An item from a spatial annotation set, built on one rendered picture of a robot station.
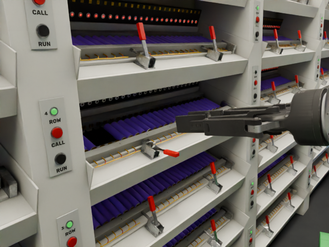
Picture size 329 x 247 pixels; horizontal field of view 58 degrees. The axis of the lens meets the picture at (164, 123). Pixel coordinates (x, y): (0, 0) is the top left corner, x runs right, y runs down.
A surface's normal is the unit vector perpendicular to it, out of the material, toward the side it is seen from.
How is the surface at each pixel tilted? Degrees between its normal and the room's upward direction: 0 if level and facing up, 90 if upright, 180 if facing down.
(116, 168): 21
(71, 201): 90
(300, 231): 0
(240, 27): 90
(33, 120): 90
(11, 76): 90
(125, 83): 111
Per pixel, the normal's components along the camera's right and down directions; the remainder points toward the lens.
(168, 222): 0.23, -0.86
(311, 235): -0.04, -0.97
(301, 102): -0.57, -0.54
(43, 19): 0.75, 0.13
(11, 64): -0.66, 0.21
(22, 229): 0.71, 0.47
